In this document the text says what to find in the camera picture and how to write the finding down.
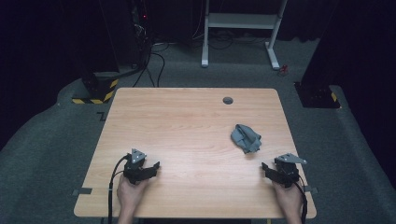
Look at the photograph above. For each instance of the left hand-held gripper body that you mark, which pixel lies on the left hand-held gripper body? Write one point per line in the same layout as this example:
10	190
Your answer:
134	169

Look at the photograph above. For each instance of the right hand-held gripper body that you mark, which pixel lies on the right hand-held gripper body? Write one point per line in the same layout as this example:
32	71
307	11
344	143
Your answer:
288	171

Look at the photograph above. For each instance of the grey-blue cleaning cloth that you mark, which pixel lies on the grey-blue cleaning cloth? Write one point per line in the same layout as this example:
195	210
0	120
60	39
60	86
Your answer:
244	138

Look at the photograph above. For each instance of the person's left hand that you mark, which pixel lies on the person's left hand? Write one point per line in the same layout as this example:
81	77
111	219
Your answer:
130	194

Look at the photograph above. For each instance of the person's right hand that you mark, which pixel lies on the person's right hand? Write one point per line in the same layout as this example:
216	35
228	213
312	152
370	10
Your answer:
289	199

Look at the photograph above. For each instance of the grey tape strip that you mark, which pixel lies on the grey tape strip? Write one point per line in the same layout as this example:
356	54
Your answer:
82	191
311	189

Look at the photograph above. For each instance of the black yellow striped stand base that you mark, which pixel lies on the black yellow striped stand base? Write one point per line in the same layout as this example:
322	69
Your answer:
102	90

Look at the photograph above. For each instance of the dark equipment rack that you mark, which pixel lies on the dark equipment rack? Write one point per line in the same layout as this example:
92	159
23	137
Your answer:
141	28

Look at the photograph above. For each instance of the white metal stand frame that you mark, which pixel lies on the white metal stand frame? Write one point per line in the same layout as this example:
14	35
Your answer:
239	21

